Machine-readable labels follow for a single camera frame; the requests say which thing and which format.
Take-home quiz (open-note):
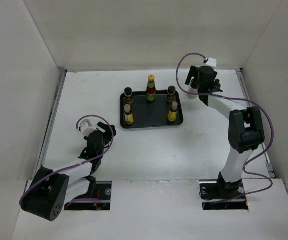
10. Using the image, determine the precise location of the red sauce bottle yellow cap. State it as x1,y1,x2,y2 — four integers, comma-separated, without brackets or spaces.
146,74,156,102

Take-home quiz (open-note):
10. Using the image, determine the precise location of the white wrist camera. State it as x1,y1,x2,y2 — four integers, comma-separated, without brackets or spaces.
203,57,217,69
77,119,96,137

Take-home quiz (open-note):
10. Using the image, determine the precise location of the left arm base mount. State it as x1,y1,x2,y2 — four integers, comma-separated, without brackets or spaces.
63,176,112,211

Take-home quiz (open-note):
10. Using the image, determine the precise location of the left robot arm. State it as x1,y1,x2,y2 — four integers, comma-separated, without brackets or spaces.
19,120,116,222

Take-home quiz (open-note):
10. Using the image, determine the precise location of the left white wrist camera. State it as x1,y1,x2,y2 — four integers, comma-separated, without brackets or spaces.
77,119,96,137

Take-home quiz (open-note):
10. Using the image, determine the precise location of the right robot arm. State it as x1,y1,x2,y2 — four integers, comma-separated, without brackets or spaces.
185,66,265,198

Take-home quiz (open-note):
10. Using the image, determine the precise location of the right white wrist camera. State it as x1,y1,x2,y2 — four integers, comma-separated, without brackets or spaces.
203,57,217,69

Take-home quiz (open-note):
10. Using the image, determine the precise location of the black-cap grinder bottle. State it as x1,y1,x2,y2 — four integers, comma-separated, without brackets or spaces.
214,79,222,92
187,86,198,99

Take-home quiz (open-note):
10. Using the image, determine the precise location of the black plastic tray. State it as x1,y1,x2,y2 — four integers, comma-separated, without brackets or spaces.
119,90,184,129

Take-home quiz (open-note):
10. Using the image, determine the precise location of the yellow-label brown bottle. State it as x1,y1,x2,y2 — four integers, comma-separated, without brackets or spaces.
167,101,178,123
124,104,134,125

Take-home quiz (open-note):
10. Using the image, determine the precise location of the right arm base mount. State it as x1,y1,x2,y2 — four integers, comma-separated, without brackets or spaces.
199,180,248,211

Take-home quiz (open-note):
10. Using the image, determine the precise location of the small spice jar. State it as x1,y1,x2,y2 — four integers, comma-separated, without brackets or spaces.
124,87,133,105
166,85,176,103

